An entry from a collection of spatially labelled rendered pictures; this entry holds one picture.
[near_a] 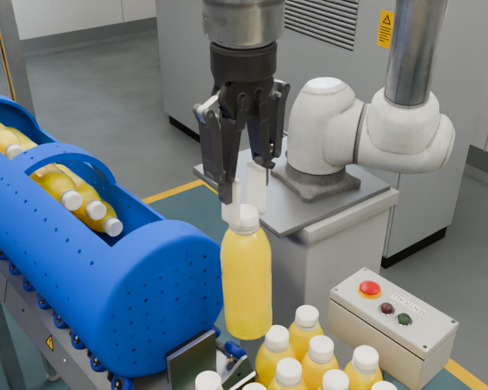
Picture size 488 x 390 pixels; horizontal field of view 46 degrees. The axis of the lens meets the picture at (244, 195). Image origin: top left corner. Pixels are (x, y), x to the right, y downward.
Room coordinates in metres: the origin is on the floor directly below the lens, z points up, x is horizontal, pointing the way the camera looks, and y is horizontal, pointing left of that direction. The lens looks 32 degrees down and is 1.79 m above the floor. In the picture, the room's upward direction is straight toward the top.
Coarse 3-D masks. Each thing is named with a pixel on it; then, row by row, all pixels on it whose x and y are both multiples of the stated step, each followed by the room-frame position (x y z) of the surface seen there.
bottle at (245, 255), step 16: (224, 240) 0.62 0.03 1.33; (240, 240) 0.61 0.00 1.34; (256, 240) 0.61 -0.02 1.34; (224, 256) 0.61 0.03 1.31; (240, 256) 0.60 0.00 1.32; (256, 256) 0.60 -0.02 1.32; (224, 272) 0.61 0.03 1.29; (240, 272) 0.59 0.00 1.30; (256, 272) 0.59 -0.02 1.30; (224, 288) 0.61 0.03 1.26; (240, 288) 0.59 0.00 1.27; (256, 288) 0.59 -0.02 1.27; (224, 304) 0.61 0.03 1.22; (240, 304) 0.59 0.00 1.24; (256, 304) 0.59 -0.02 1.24; (240, 320) 0.59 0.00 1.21; (256, 320) 0.59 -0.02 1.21; (240, 336) 0.59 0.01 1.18; (256, 336) 0.59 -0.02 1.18
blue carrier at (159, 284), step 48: (0, 96) 1.41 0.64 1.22; (48, 144) 1.10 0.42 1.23; (0, 192) 0.98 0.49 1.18; (0, 240) 0.94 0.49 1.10; (48, 240) 0.82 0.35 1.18; (96, 240) 0.77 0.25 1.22; (144, 240) 0.75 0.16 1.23; (192, 240) 0.78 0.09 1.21; (48, 288) 0.77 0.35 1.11; (96, 288) 0.69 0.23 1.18; (144, 288) 0.71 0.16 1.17; (192, 288) 0.78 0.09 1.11; (96, 336) 0.65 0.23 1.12; (144, 336) 0.70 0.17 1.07; (192, 336) 0.77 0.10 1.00
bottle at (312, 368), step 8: (304, 360) 0.65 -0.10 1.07; (312, 360) 0.64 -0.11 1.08; (328, 360) 0.64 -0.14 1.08; (336, 360) 0.65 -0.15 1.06; (304, 368) 0.64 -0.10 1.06; (312, 368) 0.63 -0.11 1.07; (320, 368) 0.63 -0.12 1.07; (328, 368) 0.63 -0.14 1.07; (336, 368) 0.64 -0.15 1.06; (304, 376) 0.63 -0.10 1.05; (312, 376) 0.63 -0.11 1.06; (320, 376) 0.62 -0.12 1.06; (312, 384) 0.62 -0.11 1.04; (320, 384) 0.62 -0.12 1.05
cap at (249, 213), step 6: (240, 204) 0.64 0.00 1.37; (246, 204) 0.64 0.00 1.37; (240, 210) 0.63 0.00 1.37; (246, 210) 0.63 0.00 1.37; (252, 210) 0.63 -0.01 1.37; (258, 210) 0.63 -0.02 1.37; (240, 216) 0.62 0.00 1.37; (246, 216) 0.62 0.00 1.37; (252, 216) 0.61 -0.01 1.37; (258, 216) 0.62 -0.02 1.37; (240, 222) 0.61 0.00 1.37; (246, 222) 0.61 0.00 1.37; (252, 222) 0.61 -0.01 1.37; (240, 228) 0.61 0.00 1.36; (246, 228) 0.61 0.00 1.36; (252, 228) 0.61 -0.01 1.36
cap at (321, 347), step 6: (318, 336) 0.67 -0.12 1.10; (324, 336) 0.67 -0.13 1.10; (312, 342) 0.65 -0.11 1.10; (318, 342) 0.65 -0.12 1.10; (324, 342) 0.65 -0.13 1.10; (330, 342) 0.65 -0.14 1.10; (312, 348) 0.64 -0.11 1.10; (318, 348) 0.64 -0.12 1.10; (324, 348) 0.64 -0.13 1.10; (330, 348) 0.64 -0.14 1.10; (312, 354) 0.64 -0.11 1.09; (318, 354) 0.63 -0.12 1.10; (324, 354) 0.63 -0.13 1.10; (330, 354) 0.64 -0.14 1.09; (324, 360) 0.63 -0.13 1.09
